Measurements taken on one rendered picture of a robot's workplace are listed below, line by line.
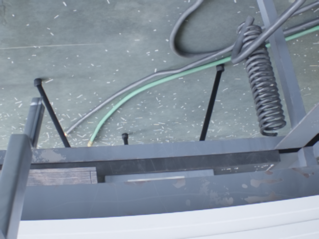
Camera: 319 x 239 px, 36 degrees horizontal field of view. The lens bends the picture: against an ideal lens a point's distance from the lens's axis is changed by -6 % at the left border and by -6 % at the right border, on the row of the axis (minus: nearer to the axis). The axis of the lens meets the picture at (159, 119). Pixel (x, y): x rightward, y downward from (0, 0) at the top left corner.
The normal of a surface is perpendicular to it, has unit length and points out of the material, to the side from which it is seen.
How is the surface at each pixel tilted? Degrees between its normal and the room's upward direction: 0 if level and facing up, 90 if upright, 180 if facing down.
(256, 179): 90
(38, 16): 0
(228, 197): 90
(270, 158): 90
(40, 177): 90
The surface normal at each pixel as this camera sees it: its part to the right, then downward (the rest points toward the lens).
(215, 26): 0.13, 0.91
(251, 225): 0.18, -0.42
